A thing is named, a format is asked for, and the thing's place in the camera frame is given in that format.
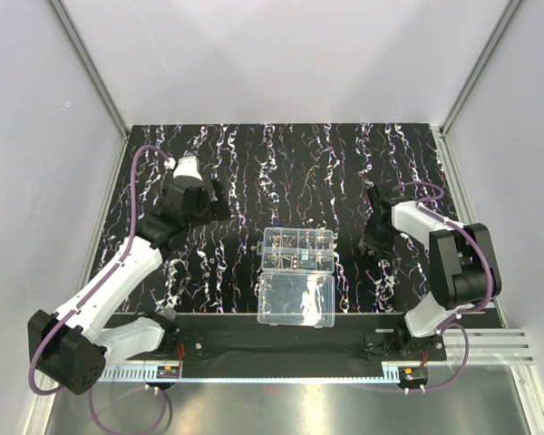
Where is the grey cable duct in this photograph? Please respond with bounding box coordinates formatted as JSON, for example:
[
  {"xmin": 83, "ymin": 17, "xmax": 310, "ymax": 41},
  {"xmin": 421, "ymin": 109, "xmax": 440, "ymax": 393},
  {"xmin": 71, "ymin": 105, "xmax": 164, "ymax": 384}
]
[{"xmin": 100, "ymin": 361, "xmax": 400, "ymax": 384}]

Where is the clear plastic organizer box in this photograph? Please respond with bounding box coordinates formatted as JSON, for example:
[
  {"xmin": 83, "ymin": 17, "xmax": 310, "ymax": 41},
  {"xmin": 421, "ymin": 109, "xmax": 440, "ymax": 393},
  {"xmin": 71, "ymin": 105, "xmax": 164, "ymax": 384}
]
[{"xmin": 257, "ymin": 227, "xmax": 335, "ymax": 329}]

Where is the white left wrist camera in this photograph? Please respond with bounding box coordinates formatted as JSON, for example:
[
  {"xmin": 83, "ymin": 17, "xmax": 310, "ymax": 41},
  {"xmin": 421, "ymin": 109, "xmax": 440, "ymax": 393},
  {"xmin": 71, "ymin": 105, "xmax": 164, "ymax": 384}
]
[{"xmin": 164, "ymin": 156, "xmax": 202, "ymax": 180}]

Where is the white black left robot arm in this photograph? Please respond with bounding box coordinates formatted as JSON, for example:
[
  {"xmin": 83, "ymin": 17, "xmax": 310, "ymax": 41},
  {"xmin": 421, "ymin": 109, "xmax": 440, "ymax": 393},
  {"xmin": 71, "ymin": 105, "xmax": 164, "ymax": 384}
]
[{"xmin": 27, "ymin": 176, "xmax": 230, "ymax": 395}]

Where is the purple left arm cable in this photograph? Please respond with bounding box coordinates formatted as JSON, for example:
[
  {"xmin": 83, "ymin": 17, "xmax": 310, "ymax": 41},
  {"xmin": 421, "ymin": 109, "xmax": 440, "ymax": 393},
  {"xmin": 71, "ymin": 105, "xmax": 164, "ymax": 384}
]
[{"xmin": 28, "ymin": 145, "xmax": 176, "ymax": 431}]

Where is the aluminium frame profile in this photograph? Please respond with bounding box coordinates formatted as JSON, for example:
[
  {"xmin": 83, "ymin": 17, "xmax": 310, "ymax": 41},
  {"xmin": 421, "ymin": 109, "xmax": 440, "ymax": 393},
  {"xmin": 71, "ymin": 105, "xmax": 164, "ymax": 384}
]
[{"xmin": 46, "ymin": 0, "xmax": 131, "ymax": 140}]

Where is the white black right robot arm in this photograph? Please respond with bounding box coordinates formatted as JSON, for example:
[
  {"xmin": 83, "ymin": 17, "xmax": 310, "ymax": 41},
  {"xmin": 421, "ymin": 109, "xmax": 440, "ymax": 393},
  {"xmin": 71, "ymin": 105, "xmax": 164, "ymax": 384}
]
[{"xmin": 359, "ymin": 184, "xmax": 502, "ymax": 359}]

